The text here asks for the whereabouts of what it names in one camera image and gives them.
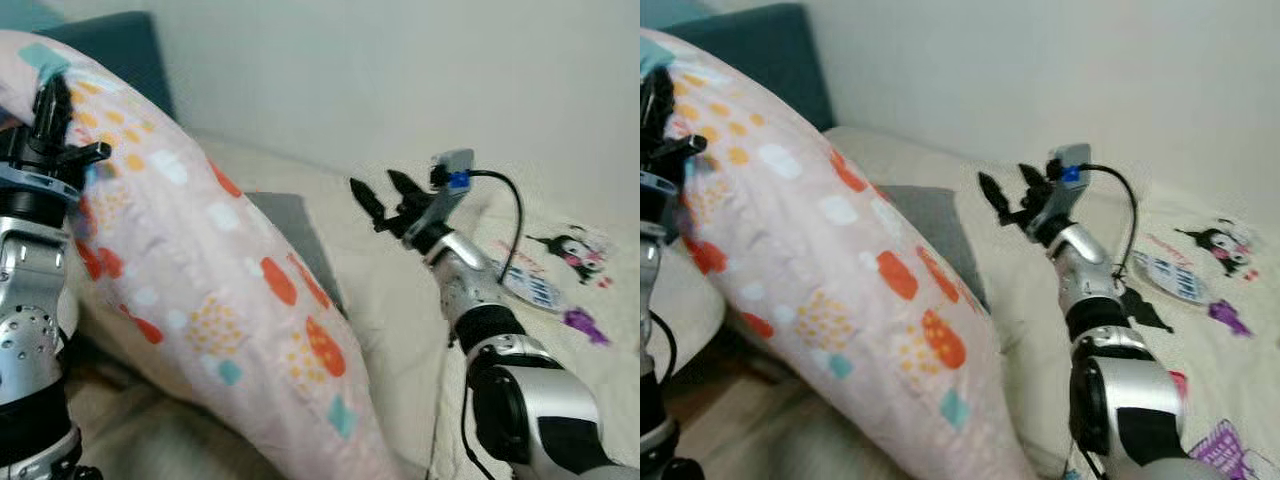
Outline cream cartoon print bed sheet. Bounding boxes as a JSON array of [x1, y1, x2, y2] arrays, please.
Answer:
[[60, 128, 641, 480], [645, 124, 1280, 480]]

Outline light teal cushion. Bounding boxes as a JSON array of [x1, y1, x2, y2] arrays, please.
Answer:
[[640, 0, 683, 29], [0, 0, 63, 31]]

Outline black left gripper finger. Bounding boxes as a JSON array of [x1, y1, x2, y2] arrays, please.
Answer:
[[32, 75, 74, 146], [642, 68, 678, 146]]

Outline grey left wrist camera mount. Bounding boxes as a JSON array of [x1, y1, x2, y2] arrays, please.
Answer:
[[640, 170, 683, 201], [0, 163, 83, 199]]

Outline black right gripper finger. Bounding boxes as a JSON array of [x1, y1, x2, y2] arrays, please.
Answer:
[[977, 171, 1013, 223], [1017, 162, 1053, 201], [349, 177, 388, 227], [387, 169, 428, 208]]

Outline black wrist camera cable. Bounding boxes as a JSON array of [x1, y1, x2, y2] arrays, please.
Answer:
[[465, 169, 527, 288], [1085, 162, 1142, 283]]

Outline dark teal headboard cushion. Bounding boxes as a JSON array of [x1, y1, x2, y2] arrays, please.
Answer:
[[660, 2, 837, 132], [38, 10, 177, 121]]

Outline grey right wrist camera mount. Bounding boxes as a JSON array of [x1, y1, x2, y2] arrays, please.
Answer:
[[1045, 143, 1094, 227], [428, 148, 478, 233]]

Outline pink patterned pillow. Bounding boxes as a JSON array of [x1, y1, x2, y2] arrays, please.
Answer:
[[0, 30, 403, 480], [640, 28, 1038, 480]]

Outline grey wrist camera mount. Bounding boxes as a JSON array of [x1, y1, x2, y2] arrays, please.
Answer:
[[640, 170, 683, 201], [1045, 143, 1094, 227], [0, 163, 83, 199], [428, 148, 478, 233]]

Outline grey pillow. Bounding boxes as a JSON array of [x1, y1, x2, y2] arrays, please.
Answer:
[[245, 191, 347, 317]]

